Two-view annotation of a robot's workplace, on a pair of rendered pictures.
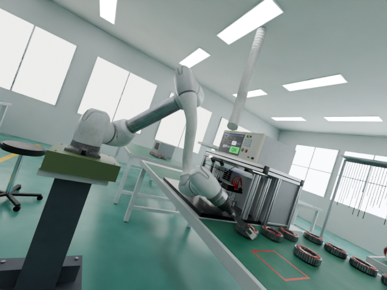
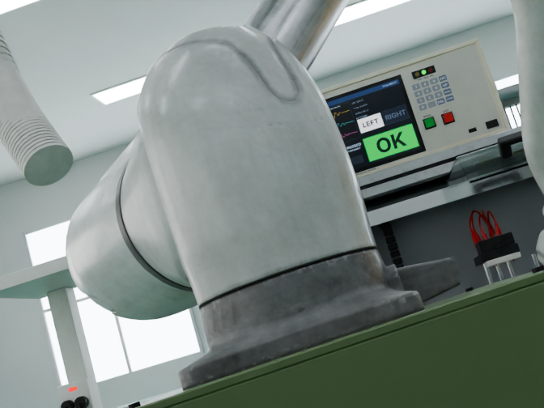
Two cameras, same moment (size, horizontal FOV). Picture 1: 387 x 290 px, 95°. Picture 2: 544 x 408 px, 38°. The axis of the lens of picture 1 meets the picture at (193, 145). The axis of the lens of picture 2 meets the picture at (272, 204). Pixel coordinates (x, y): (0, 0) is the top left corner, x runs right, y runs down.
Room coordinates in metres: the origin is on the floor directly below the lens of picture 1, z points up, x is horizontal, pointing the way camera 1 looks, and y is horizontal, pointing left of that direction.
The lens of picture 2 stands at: (0.70, 1.14, 0.84)
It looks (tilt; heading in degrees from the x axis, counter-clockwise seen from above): 10 degrees up; 304
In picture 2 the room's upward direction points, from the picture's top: 17 degrees counter-clockwise
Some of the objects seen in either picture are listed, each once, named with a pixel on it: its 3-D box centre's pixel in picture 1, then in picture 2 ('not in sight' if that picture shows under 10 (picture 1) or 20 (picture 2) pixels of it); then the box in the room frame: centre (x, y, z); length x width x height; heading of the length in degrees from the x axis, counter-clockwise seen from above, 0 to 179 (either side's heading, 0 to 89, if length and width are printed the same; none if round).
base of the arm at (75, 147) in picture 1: (84, 148); (322, 305); (1.05, 0.60, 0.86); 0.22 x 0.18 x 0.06; 30
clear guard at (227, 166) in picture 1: (234, 168); (520, 161); (1.13, -0.30, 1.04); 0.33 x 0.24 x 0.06; 118
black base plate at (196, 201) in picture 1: (205, 197); not in sight; (1.32, -0.21, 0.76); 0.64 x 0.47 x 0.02; 28
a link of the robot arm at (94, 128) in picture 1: (94, 126); (240, 159); (1.09, 0.61, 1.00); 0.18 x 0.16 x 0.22; 161
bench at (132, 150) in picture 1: (144, 170); not in sight; (3.50, 0.74, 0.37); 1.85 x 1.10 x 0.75; 28
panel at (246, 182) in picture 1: (235, 183); (427, 262); (1.43, -0.42, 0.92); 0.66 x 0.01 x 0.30; 28
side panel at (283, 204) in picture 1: (282, 204); not in sight; (1.21, -0.70, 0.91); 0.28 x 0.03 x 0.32; 118
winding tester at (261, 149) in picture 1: (254, 151); (391, 138); (1.45, -0.49, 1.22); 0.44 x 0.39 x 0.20; 28
